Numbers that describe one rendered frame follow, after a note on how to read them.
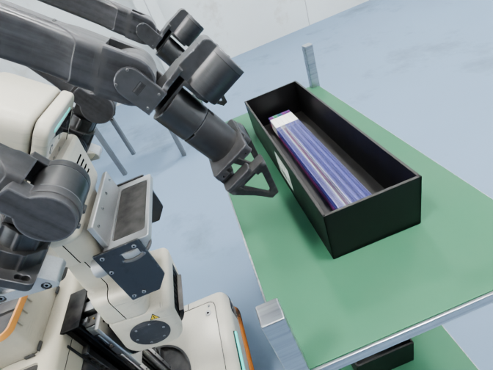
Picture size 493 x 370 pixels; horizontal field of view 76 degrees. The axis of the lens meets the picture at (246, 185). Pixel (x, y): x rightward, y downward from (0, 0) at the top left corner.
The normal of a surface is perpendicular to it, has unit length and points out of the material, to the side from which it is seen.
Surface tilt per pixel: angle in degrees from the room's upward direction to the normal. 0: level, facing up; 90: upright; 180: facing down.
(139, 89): 90
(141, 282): 90
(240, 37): 90
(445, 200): 0
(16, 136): 90
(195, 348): 0
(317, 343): 0
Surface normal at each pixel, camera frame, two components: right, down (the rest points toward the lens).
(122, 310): 0.23, 0.54
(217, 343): -0.31, -0.75
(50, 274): 0.56, -0.75
